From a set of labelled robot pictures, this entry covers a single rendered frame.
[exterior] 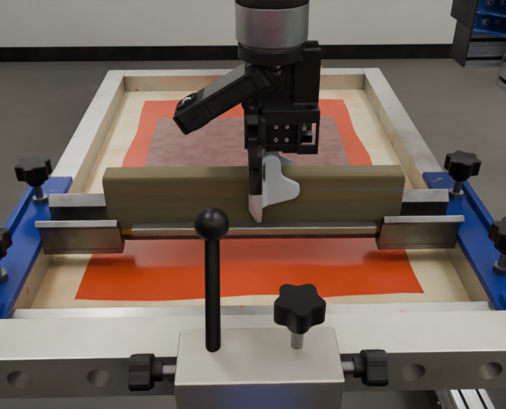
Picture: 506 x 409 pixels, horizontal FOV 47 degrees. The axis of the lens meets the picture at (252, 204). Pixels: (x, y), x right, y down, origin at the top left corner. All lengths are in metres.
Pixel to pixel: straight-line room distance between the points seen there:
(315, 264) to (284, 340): 0.28
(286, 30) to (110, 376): 0.36
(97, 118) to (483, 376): 0.77
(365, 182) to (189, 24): 3.82
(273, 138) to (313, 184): 0.08
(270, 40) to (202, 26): 3.86
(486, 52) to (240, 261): 0.96
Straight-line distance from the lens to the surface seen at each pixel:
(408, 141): 0.99
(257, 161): 0.63
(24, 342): 0.55
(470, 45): 1.50
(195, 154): 0.99
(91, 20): 4.55
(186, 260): 0.74
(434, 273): 0.75
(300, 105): 0.63
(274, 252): 0.75
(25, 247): 0.74
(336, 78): 1.27
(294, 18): 0.59
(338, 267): 0.74
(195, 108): 0.63
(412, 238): 0.74
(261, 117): 0.62
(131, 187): 0.69
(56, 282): 0.74
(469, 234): 0.75
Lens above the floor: 1.41
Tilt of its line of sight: 32 degrees down
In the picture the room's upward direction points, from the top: straight up
